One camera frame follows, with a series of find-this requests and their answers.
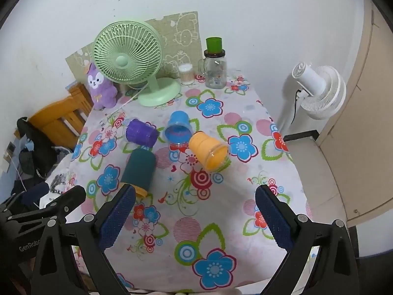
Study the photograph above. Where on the beige wooden cabinet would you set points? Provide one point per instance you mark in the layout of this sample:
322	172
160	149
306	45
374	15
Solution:
365	113

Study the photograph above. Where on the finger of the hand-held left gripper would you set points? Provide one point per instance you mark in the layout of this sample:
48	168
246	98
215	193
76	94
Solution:
69	198

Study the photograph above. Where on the green desk fan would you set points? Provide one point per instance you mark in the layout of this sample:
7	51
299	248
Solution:
122	60

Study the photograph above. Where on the blue cup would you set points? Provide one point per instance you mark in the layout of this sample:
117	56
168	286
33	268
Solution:
178	127

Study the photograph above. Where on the orange wooden chair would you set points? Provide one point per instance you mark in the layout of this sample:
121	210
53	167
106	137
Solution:
52	116

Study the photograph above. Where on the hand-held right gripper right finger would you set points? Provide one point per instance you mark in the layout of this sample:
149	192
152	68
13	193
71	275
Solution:
274	218

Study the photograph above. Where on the purple plush toy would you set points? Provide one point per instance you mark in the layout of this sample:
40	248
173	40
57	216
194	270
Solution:
99	90

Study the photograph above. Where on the dark green cup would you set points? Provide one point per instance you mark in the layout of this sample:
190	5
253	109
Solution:
138	167

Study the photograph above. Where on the cotton swab container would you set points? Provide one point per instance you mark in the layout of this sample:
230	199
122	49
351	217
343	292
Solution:
186	75

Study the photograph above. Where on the white standing fan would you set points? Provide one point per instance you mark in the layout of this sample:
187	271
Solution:
319	89

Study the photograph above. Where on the pile of dark clothes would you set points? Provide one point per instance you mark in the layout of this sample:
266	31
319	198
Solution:
33	156

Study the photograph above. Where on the floral tablecloth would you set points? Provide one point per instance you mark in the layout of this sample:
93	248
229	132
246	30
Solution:
196	221

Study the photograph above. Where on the small green cup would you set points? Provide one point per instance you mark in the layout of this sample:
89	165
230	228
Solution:
214	44

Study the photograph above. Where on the orange cup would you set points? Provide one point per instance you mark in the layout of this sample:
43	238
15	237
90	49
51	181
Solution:
205	149

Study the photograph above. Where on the purple cup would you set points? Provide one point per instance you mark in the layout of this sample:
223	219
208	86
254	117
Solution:
141	132

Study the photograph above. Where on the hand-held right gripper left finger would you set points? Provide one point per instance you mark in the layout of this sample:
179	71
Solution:
116	218

